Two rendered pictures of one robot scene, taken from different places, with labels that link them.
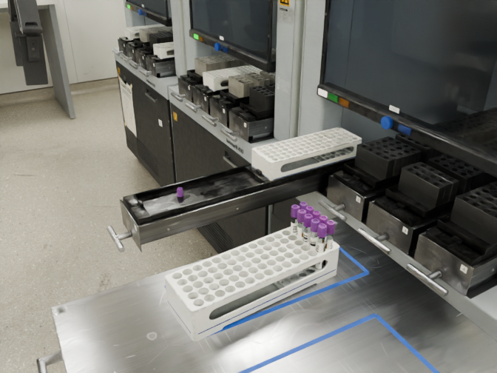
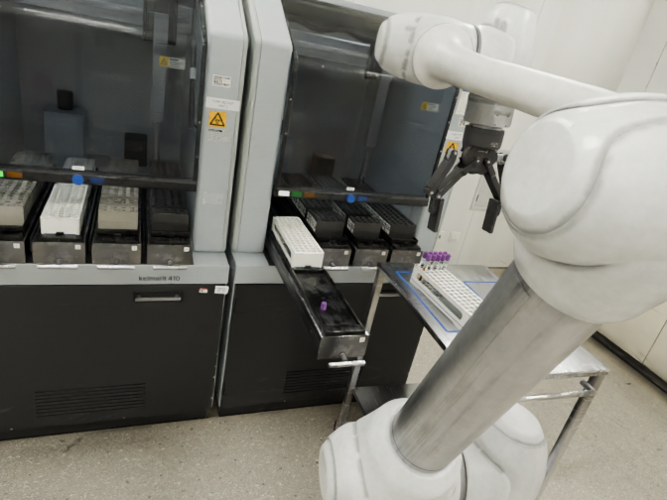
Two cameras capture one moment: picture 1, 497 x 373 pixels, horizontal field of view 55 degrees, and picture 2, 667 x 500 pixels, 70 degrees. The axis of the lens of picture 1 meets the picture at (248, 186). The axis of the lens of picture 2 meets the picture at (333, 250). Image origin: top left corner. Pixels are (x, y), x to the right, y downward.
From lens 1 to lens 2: 159 cm
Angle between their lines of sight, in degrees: 74
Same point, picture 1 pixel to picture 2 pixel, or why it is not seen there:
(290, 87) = (224, 198)
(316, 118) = (263, 215)
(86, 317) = not seen: hidden behind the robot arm
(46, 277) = not seen: outside the picture
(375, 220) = (360, 259)
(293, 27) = (230, 146)
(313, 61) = (261, 171)
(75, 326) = not seen: hidden behind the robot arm
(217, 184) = (311, 289)
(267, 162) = (319, 255)
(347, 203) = (334, 260)
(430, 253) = (399, 257)
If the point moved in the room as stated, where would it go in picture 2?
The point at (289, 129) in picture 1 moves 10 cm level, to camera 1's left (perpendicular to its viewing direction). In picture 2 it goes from (222, 235) to (210, 246)
